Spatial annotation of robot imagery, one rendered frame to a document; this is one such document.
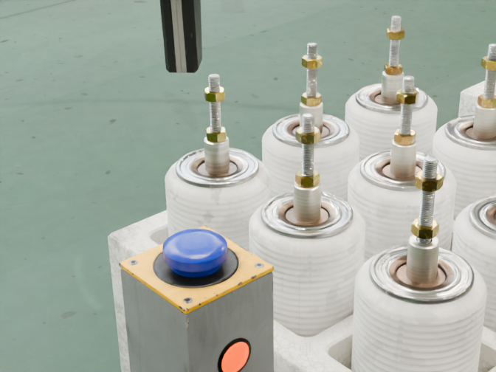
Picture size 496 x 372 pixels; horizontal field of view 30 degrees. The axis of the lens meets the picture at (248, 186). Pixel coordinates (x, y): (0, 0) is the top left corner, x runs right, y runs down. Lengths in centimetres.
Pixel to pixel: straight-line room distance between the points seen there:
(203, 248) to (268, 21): 152
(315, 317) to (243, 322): 18
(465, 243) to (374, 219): 10
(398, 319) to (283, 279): 12
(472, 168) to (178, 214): 28
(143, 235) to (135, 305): 29
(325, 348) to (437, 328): 11
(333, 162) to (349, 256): 16
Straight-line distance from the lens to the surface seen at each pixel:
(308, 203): 74
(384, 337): 68
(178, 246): 57
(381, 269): 69
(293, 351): 73
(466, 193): 90
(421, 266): 68
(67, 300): 112
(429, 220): 66
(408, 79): 80
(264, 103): 162
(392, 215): 80
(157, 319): 57
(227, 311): 56
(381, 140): 95
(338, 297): 76
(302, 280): 74
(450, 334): 67
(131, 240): 87
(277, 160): 88
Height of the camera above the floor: 63
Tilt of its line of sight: 28 degrees down
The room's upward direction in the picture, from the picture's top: 1 degrees counter-clockwise
